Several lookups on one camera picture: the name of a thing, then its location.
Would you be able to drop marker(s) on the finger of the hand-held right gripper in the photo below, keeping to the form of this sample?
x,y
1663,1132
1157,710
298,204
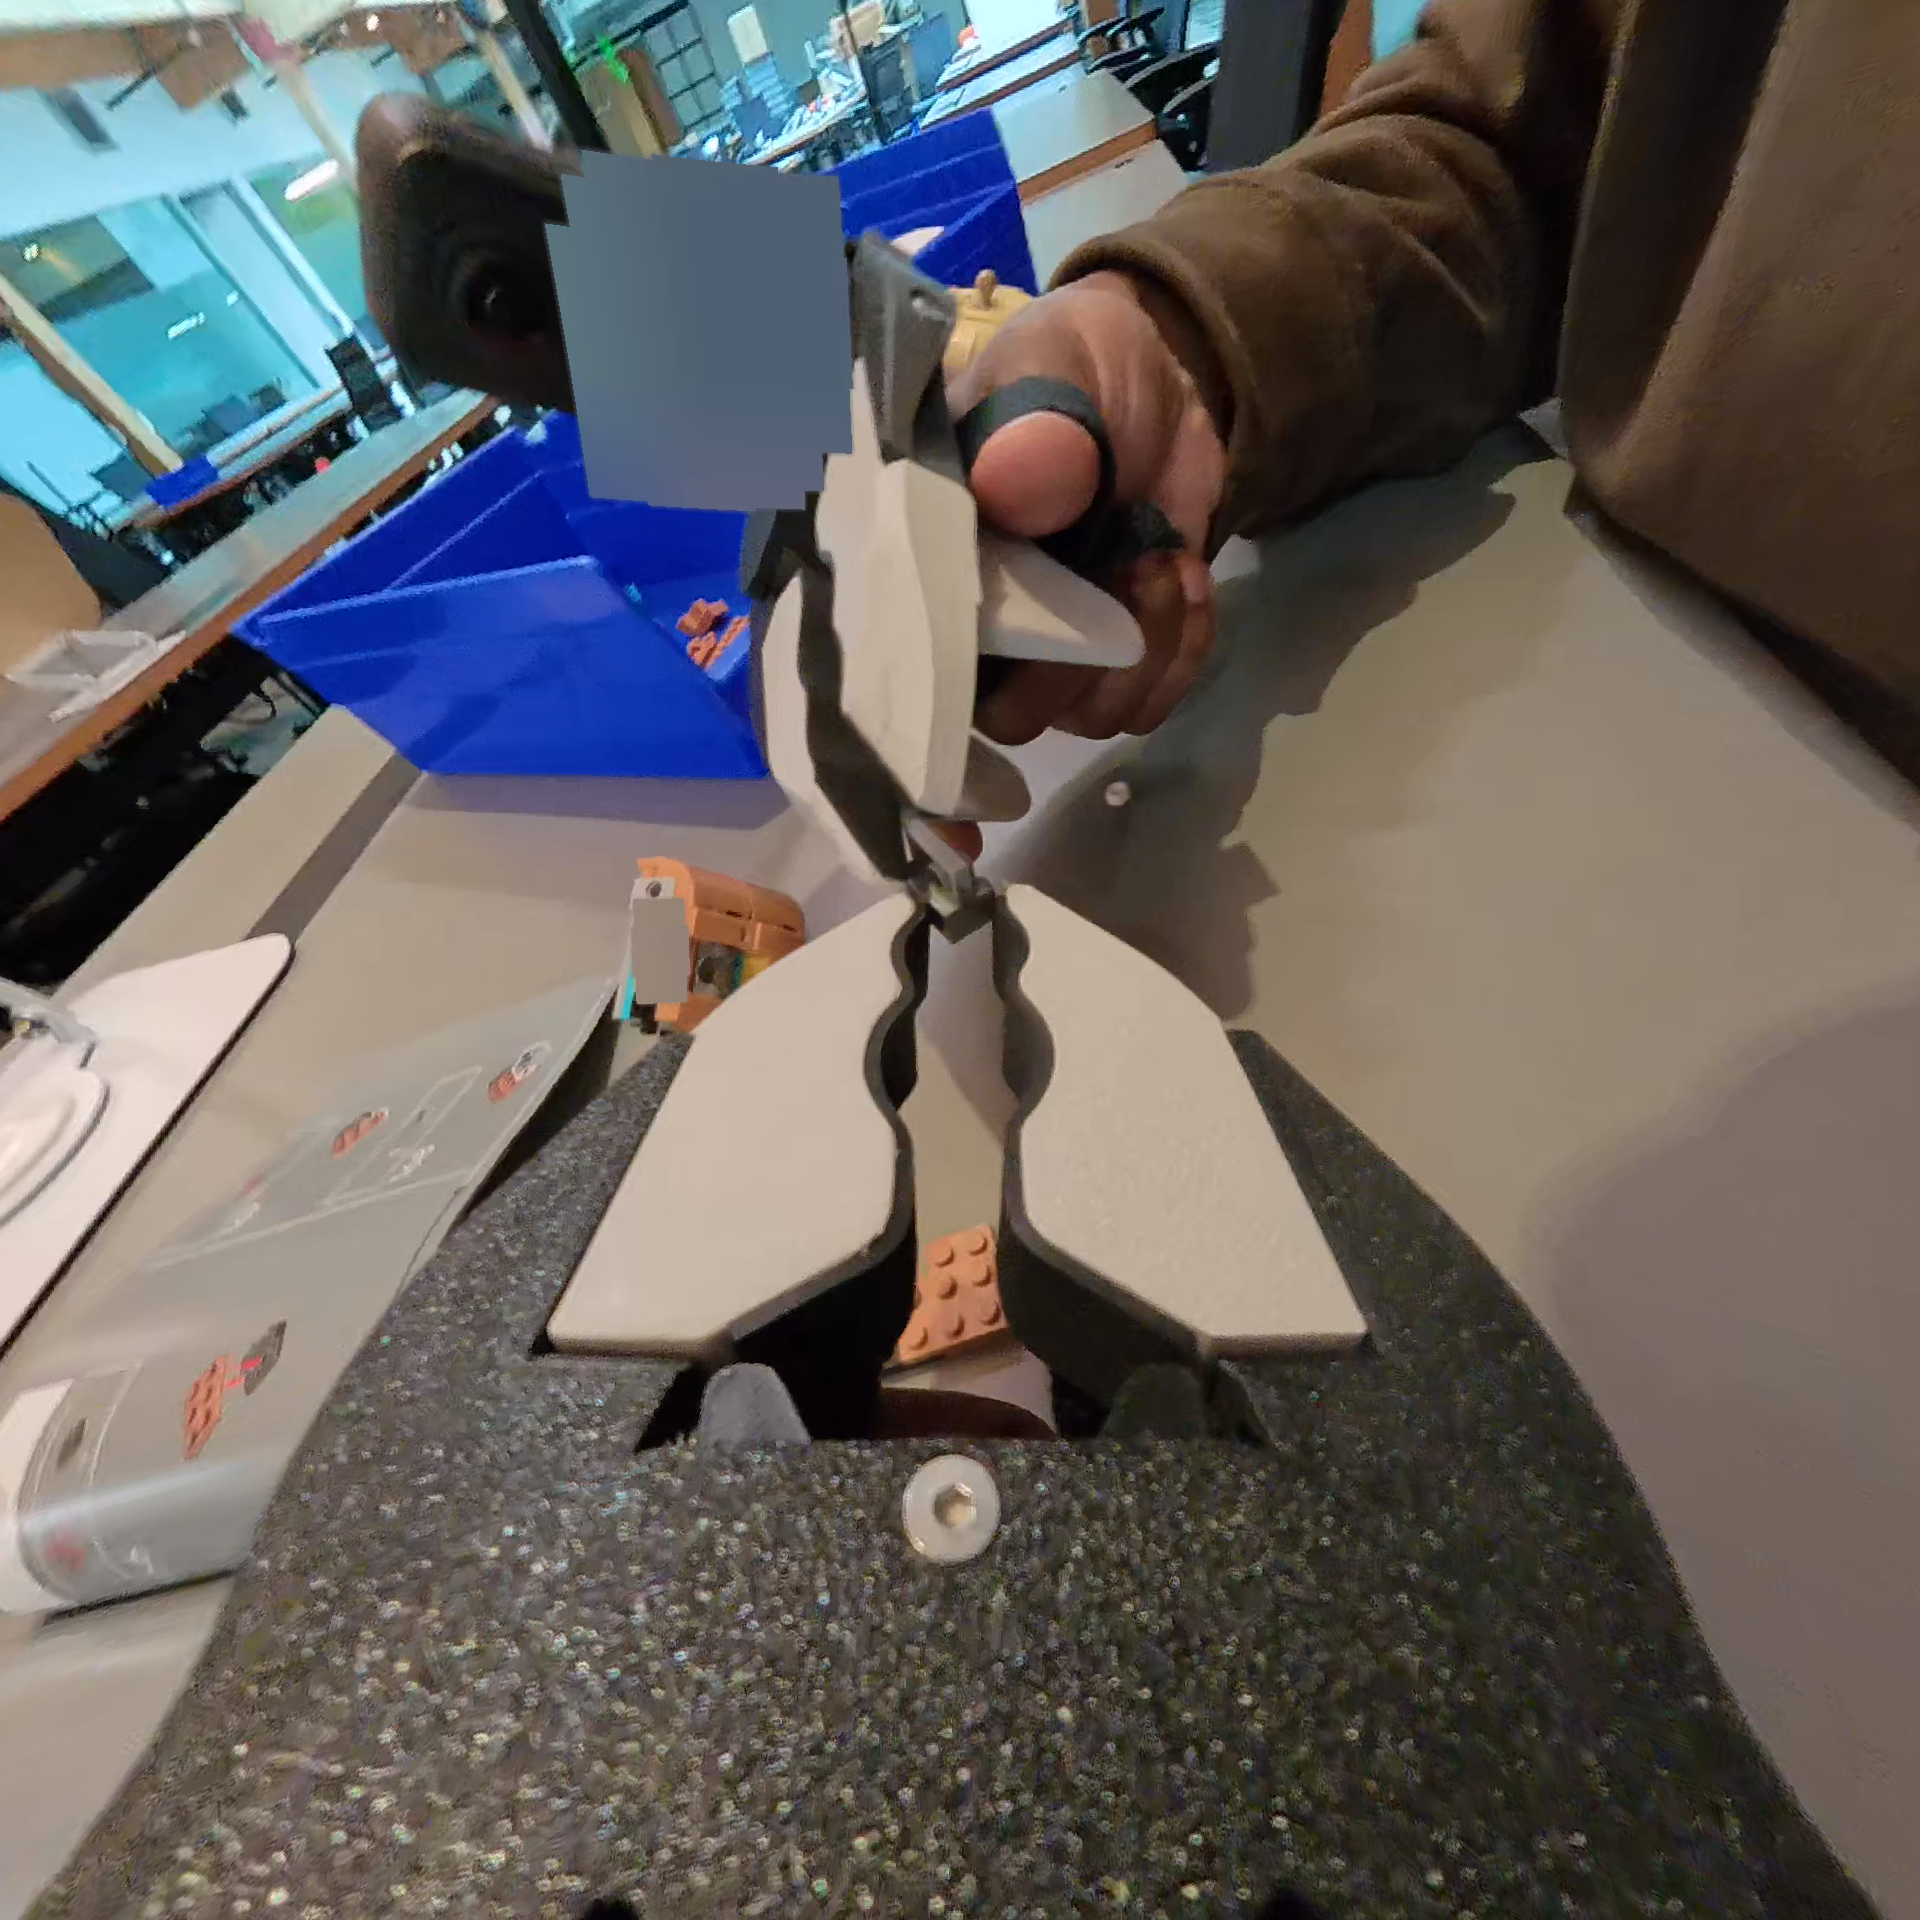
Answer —
x,y
795,706
915,630

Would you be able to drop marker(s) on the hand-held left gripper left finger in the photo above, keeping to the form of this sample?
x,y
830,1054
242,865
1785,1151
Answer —
x,y
751,1171

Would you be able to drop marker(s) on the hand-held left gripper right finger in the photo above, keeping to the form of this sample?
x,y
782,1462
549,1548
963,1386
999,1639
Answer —
x,y
1185,1171

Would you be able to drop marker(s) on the brown brick model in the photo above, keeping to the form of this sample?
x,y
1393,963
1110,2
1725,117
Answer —
x,y
735,931

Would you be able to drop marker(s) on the brown brick plate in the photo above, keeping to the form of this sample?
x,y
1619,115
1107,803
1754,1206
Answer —
x,y
953,1291

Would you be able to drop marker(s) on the blue plastic bin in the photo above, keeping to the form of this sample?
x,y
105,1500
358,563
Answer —
x,y
495,675
181,483
944,181

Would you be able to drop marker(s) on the grey desk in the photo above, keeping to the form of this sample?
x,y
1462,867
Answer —
x,y
1576,902

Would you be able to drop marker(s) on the person's right hand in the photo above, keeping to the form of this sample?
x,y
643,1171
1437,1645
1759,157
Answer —
x,y
1154,451

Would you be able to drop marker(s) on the person's left hand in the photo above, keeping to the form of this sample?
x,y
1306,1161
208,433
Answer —
x,y
960,1414

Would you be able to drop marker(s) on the scattered brown toy bricks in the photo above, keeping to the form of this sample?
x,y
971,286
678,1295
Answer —
x,y
710,630

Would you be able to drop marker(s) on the black boom pole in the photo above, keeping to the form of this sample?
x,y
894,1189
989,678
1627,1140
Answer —
x,y
547,76

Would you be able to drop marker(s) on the tan brick figure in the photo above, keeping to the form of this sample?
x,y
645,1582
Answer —
x,y
984,323

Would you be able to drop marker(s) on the grey instruction booklet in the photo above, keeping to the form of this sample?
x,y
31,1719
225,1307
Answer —
x,y
299,1276

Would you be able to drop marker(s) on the plywood chair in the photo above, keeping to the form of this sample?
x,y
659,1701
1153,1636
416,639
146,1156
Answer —
x,y
43,587

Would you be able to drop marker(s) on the clear plastic tray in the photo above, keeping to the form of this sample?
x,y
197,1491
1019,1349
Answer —
x,y
89,675

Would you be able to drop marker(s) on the white flat pad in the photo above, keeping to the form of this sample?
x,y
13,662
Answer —
x,y
181,1050

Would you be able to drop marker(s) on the clear plastic container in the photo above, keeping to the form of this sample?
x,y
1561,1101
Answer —
x,y
43,1109

